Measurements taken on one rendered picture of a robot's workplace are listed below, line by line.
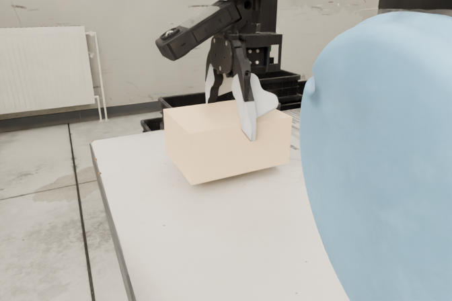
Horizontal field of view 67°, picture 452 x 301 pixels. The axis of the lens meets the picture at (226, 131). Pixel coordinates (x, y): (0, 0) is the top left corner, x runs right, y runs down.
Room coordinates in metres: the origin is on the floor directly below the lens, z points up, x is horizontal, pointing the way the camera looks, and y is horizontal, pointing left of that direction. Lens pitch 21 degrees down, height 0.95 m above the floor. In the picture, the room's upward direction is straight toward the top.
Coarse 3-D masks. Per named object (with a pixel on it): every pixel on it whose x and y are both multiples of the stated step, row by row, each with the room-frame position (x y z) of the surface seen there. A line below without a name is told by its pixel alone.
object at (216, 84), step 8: (208, 72) 0.54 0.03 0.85; (216, 72) 0.52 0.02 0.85; (208, 80) 0.54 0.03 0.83; (216, 80) 0.52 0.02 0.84; (224, 80) 0.54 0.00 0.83; (232, 80) 0.55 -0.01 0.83; (208, 88) 0.54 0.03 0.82; (216, 88) 0.53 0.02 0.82; (224, 88) 0.55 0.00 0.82; (208, 96) 0.54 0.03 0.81; (216, 96) 0.54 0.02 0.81
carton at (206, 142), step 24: (168, 120) 0.49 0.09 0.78; (192, 120) 0.45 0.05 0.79; (216, 120) 0.45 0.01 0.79; (264, 120) 0.45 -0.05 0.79; (288, 120) 0.47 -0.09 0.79; (168, 144) 0.49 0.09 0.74; (192, 144) 0.40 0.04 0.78; (216, 144) 0.42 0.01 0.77; (240, 144) 0.43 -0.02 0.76; (264, 144) 0.45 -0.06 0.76; (288, 144) 0.47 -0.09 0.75; (192, 168) 0.40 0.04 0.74; (216, 168) 0.42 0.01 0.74; (240, 168) 0.44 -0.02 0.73; (264, 168) 0.45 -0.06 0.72
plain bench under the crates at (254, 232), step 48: (96, 144) 0.59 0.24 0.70; (144, 144) 0.59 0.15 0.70; (144, 192) 0.41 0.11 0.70; (192, 192) 0.41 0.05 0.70; (240, 192) 0.41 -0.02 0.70; (288, 192) 0.41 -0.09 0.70; (144, 240) 0.31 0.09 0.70; (192, 240) 0.31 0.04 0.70; (240, 240) 0.31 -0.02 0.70; (288, 240) 0.31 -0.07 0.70; (144, 288) 0.24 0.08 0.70; (192, 288) 0.24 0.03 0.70; (240, 288) 0.24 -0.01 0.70; (288, 288) 0.24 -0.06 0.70; (336, 288) 0.24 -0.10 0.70
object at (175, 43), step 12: (228, 0) 0.49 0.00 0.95; (204, 12) 0.48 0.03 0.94; (216, 12) 0.46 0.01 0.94; (228, 12) 0.47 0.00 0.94; (180, 24) 0.48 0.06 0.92; (192, 24) 0.46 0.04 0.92; (204, 24) 0.45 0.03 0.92; (216, 24) 0.46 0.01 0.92; (228, 24) 0.47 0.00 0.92; (168, 36) 0.44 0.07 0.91; (180, 36) 0.44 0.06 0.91; (192, 36) 0.45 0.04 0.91; (204, 36) 0.45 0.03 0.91; (168, 48) 0.43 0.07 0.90; (180, 48) 0.44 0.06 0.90; (192, 48) 0.45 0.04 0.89
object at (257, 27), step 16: (240, 0) 0.49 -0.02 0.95; (256, 0) 0.50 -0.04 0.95; (272, 0) 0.50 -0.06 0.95; (240, 16) 0.49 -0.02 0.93; (256, 16) 0.50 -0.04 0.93; (272, 16) 0.50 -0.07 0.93; (224, 32) 0.47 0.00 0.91; (240, 32) 0.49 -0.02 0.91; (256, 32) 0.50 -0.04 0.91; (272, 32) 0.50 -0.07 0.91; (224, 48) 0.48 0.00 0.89; (256, 48) 0.49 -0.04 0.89; (224, 64) 0.48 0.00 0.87; (256, 64) 0.49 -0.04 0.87; (272, 64) 0.49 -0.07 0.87
